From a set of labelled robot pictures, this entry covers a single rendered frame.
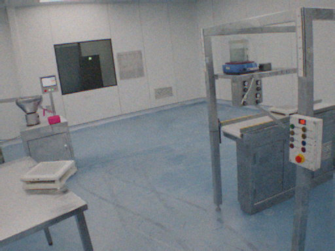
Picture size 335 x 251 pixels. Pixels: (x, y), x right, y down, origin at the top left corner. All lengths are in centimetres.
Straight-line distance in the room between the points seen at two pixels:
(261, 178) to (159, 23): 581
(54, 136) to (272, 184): 271
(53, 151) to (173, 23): 514
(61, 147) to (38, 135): 35
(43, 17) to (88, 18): 102
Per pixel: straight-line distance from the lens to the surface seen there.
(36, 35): 660
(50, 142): 382
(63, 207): 140
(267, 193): 261
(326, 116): 287
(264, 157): 243
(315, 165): 150
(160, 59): 747
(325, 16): 161
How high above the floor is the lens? 145
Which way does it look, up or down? 14 degrees down
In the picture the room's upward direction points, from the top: 6 degrees counter-clockwise
